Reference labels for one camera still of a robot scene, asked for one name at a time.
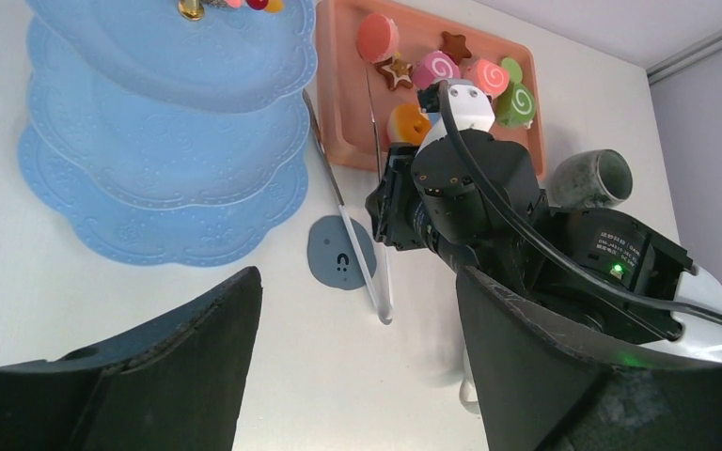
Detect green round macaron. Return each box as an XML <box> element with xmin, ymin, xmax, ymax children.
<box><xmin>500</xmin><ymin>57</ymin><xmax>524</xmax><ymax>84</ymax></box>

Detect pink cake slice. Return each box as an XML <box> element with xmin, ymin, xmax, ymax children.
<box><xmin>356</xmin><ymin>13</ymin><xmax>400</xmax><ymax>64</ymax></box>

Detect cream ceramic mug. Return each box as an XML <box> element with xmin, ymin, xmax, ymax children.
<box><xmin>459</xmin><ymin>349</ymin><xmax>480</xmax><ymax>415</ymax></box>

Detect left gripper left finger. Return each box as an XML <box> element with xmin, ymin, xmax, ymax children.
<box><xmin>0</xmin><ymin>267</ymin><xmax>262</xmax><ymax>450</ymax></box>

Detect orange glazed donut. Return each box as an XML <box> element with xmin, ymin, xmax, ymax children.
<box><xmin>386</xmin><ymin>103</ymin><xmax>432</xmax><ymax>146</ymax></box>

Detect iced star cookie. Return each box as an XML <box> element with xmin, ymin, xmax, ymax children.
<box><xmin>374</xmin><ymin>56</ymin><xmax>414</xmax><ymax>91</ymax></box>

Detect light pink swirl roll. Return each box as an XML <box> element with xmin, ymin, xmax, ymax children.
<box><xmin>462</xmin><ymin>58</ymin><xmax>510</xmax><ymax>99</ymax></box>

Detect blue-grey round coaster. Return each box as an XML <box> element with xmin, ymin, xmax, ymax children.
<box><xmin>306</xmin><ymin>215</ymin><xmax>366</xmax><ymax>290</ymax></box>

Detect green swirl roll cake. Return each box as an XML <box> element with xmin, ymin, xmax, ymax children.
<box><xmin>494</xmin><ymin>83</ymin><xmax>537</xmax><ymax>128</ymax></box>

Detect dark green ceramic mug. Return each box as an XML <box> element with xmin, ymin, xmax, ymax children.
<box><xmin>547</xmin><ymin>149</ymin><xmax>634</xmax><ymax>209</ymax></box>

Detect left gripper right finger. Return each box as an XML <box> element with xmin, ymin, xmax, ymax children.
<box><xmin>456</xmin><ymin>268</ymin><xmax>722</xmax><ymax>450</ymax></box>

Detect pink dessert tray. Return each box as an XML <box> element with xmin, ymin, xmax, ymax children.
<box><xmin>315</xmin><ymin>1</ymin><xmax>538</xmax><ymax>171</ymax></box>

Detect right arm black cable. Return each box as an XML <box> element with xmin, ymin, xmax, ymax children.
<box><xmin>436</xmin><ymin>81</ymin><xmax>722</xmax><ymax>347</ymax></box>

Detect blue three-tier cake stand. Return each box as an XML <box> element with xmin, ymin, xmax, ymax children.
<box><xmin>17</xmin><ymin>1</ymin><xmax>317</xmax><ymax>267</ymax></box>

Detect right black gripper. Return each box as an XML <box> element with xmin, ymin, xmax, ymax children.
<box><xmin>366</xmin><ymin>79</ymin><xmax>547</xmax><ymax>274</ymax></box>

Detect pink swirl roll cake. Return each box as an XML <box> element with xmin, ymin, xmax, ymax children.
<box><xmin>411</xmin><ymin>51</ymin><xmax>461</xmax><ymax>89</ymax></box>

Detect brown star cookie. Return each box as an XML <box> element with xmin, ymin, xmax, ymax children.
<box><xmin>439</xmin><ymin>31</ymin><xmax>473</xmax><ymax>66</ymax></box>

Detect metal serving tongs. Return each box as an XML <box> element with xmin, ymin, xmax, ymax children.
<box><xmin>302</xmin><ymin>90</ymin><xmax>394</xmax><ymax>325</ymax></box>

